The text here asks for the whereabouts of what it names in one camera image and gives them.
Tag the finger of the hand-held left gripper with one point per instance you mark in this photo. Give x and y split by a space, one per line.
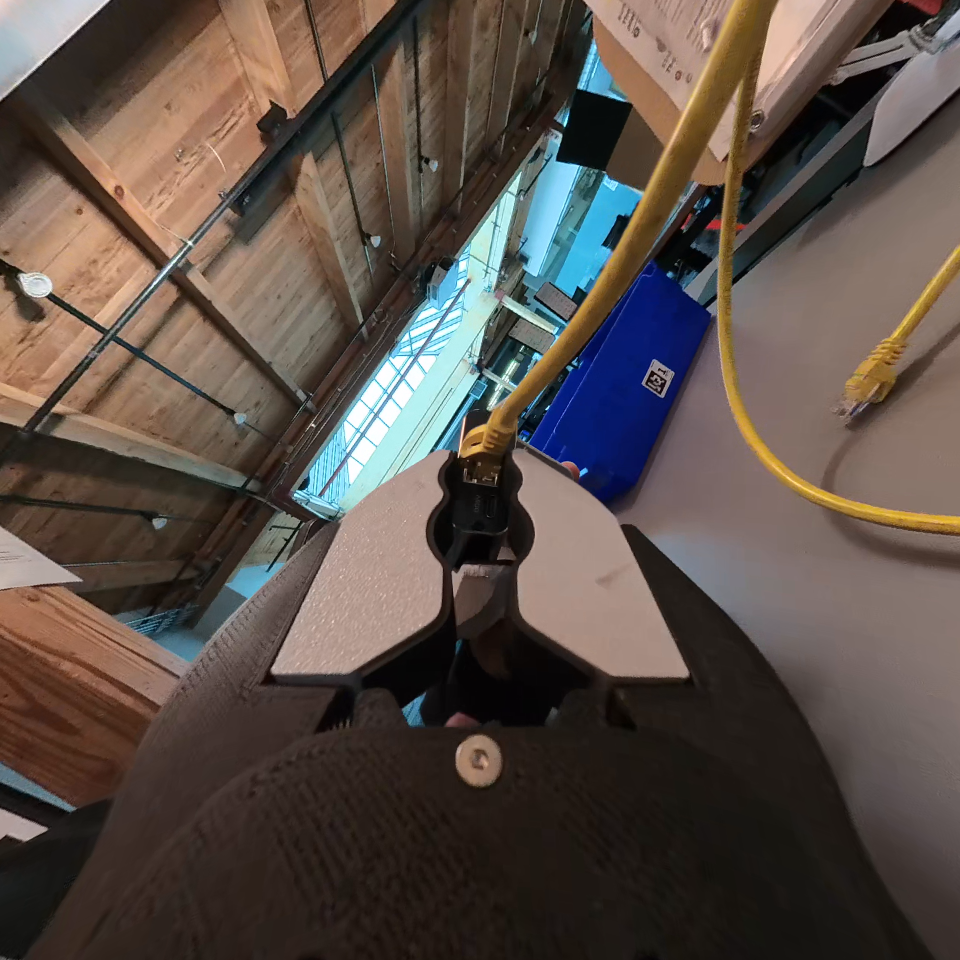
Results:
472 600

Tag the black network splitter box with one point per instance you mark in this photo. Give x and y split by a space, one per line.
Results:
480 517

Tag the grey desk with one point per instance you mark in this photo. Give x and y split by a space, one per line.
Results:
750 637

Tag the white ceiling-mounted unit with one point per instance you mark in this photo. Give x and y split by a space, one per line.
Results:
442 281

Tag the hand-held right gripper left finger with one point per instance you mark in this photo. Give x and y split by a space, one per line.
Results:
367 592

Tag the blue plastic bin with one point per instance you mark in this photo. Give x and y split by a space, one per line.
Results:
615 375

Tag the person's left forearm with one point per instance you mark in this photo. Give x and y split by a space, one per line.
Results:
37 885

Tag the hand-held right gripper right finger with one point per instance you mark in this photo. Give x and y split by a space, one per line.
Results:
592 592

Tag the wooden document stand with sheets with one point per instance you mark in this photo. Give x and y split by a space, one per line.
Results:
810 30

